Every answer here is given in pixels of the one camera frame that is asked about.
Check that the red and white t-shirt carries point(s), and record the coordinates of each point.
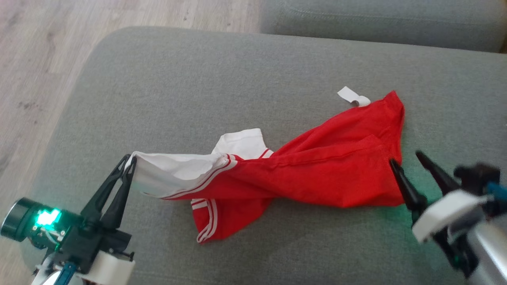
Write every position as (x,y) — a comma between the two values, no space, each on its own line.
(324,166)

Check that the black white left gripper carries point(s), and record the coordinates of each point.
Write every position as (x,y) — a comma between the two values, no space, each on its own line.
(83,245)

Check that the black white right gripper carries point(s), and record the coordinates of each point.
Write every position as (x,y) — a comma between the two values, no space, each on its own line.
(443,209)

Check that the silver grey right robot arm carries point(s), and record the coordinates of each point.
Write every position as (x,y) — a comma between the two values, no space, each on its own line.
(495,257)

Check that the large grey sofa seat cushion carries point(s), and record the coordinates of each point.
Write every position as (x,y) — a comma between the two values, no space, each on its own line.
(198,79)

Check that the small grey sofa cushion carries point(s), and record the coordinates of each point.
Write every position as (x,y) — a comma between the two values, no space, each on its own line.
(376,19)

